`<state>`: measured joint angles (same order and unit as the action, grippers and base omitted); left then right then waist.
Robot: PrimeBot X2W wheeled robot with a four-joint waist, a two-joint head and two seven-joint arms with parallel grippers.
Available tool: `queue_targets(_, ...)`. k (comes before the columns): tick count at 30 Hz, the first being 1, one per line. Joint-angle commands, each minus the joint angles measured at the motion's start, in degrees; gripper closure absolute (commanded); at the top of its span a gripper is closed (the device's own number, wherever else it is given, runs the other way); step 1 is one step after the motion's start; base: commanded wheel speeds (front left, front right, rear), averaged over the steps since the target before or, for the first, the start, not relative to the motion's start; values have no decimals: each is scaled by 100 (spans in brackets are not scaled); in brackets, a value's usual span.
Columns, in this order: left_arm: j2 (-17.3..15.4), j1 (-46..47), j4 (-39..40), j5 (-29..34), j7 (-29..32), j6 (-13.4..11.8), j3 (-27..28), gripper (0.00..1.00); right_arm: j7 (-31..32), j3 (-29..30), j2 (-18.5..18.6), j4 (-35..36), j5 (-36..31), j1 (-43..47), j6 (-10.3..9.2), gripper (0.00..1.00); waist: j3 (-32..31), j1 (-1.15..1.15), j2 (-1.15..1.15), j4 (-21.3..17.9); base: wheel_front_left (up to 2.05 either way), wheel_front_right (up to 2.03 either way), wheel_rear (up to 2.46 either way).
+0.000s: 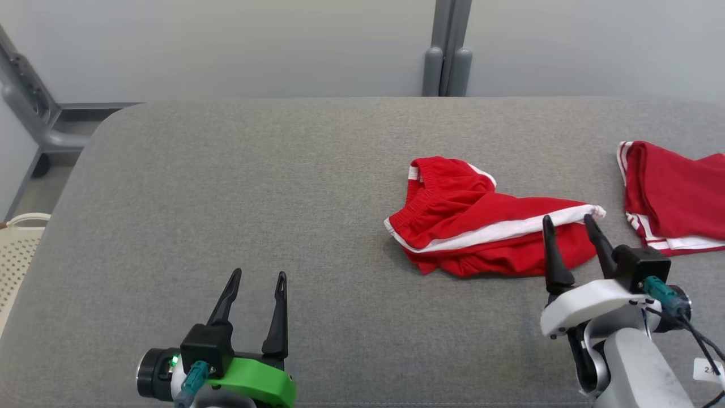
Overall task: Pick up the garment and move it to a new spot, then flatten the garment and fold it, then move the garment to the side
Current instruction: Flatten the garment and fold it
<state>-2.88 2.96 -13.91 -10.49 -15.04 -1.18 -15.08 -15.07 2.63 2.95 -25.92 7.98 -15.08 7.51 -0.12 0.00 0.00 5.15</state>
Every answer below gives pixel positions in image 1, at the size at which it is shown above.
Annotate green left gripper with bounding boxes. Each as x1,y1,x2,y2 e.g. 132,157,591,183
205,269,297,408

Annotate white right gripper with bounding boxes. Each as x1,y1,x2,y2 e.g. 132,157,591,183
540,214,662,340

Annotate red shirt with white sleeves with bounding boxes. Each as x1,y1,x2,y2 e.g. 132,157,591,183
616,141,725,257

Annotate red shorts with white stripe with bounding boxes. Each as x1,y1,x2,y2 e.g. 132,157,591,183
384,156,607,278

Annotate cream plastic laundry basket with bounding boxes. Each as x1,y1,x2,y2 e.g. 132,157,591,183
0,212,52,338

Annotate teal plug left camera cable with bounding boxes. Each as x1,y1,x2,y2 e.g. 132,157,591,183
174,362,212,408

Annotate teal plug camera cable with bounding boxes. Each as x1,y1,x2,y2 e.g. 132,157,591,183
174,362,212,408
643,276,725,408

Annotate teal plug right camera cable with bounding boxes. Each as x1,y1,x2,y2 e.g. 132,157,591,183
643,276,725,408

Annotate white paper cable tag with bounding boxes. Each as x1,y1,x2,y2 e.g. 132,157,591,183
694,357,725,384

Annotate grey upright partition post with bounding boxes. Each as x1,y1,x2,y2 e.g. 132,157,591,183
422,0,474,97

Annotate grey metal slanted frame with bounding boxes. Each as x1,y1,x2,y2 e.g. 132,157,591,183
0,25,94,222

